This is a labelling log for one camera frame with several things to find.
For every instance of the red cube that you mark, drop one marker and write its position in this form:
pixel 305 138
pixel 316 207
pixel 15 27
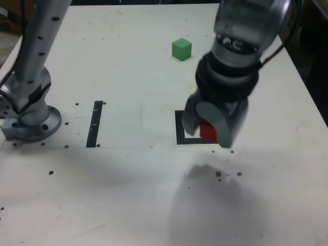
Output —
pixel 208 132

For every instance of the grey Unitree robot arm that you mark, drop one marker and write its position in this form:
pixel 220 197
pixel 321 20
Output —
pixel 33 51

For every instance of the black tape strip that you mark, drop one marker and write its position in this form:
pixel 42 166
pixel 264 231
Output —
pixel 94 123

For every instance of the black tape square outline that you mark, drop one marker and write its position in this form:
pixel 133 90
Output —
pixel 179 128

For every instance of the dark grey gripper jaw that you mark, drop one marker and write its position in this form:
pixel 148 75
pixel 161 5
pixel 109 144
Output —
pixel 190 118

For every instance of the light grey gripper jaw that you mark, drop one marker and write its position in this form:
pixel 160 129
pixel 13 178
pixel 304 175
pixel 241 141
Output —
pixel 220 120

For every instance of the green cube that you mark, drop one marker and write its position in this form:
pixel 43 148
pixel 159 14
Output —
pixel 180 50

